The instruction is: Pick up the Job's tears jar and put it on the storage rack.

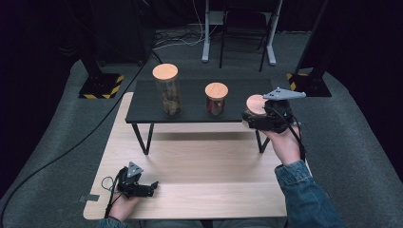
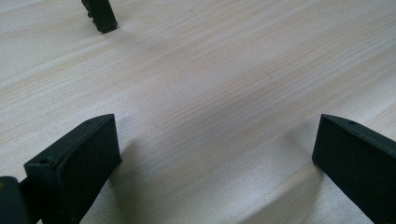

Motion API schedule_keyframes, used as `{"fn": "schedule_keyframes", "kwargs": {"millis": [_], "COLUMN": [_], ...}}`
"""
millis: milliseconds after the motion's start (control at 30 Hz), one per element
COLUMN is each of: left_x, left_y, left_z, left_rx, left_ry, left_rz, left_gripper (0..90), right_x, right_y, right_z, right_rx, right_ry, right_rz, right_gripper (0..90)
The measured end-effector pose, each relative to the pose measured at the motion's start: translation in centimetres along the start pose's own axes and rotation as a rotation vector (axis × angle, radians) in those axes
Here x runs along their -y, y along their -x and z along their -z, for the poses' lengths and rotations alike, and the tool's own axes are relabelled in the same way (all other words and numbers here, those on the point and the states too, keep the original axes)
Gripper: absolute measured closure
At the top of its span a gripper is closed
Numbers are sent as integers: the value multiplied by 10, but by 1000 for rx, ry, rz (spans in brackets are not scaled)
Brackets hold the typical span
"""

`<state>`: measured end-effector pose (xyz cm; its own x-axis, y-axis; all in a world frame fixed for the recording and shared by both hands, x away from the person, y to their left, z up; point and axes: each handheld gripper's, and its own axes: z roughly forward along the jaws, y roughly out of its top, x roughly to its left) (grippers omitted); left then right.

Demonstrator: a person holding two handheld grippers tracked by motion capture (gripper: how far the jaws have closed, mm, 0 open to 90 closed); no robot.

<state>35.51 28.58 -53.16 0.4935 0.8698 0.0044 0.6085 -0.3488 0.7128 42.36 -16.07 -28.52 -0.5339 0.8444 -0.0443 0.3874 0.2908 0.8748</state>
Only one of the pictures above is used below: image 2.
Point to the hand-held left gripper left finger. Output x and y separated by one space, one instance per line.
74 171

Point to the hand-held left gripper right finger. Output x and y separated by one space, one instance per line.
358 168

